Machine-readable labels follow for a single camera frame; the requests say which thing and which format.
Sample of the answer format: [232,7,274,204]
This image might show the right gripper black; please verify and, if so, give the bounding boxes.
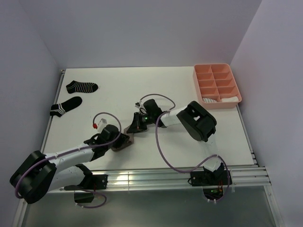
[128,112,155,134]

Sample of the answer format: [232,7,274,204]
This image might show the taupe sock red cuff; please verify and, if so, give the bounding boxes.
[111,127,134,152]

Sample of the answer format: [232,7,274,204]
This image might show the white sock black toe heel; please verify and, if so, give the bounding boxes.
[202,98,218,103]

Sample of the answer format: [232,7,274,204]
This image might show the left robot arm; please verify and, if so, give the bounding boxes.
[9,124,134,204]

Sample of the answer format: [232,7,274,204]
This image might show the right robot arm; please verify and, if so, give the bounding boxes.
[127,99,225,184]

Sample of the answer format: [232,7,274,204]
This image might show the black sock white cuff stripes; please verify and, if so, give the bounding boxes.
[49,96,82,117]

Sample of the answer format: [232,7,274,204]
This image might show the black sock thin white stripes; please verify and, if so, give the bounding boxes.
[66,80,98,94]

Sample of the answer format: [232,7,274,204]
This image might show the pink divided organizer tray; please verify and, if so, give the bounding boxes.
[193,63,242,110]

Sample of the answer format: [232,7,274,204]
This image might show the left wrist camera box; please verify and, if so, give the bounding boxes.
[97,118,107,133]

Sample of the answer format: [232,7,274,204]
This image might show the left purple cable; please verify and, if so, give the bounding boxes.
[14,112,123,209]

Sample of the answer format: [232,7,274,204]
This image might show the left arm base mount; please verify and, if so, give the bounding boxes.
[64,174,108,191]

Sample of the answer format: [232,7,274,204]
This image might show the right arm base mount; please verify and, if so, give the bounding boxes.
[187,170,232,186]

